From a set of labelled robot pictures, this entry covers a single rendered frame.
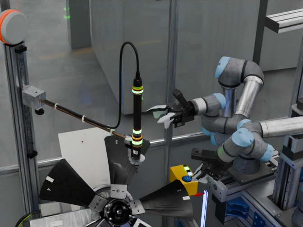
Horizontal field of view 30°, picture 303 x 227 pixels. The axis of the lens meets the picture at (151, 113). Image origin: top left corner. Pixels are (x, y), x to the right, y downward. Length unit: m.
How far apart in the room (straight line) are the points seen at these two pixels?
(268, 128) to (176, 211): 0.59
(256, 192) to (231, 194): 0.14
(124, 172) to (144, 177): 0.89
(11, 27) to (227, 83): 1.07
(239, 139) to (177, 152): 1.28
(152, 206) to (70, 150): 0.51
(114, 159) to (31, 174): 0.60
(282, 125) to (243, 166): 0.72
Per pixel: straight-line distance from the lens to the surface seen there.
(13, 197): 3.35
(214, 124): 2.54
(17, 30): 2.67
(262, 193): 3.15
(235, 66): 2.81
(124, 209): 2.56
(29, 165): 3.04
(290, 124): 2.45
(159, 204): 2.64
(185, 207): 2.66
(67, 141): 2.81
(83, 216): 2.69
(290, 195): 3.03
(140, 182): 3.50
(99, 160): 2.83
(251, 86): 2.72
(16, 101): 2.83
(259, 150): 2.29
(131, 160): 2.44
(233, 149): 2.26
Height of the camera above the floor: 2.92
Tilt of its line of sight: 32 degrees down
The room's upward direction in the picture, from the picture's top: 2 degrees clockwise
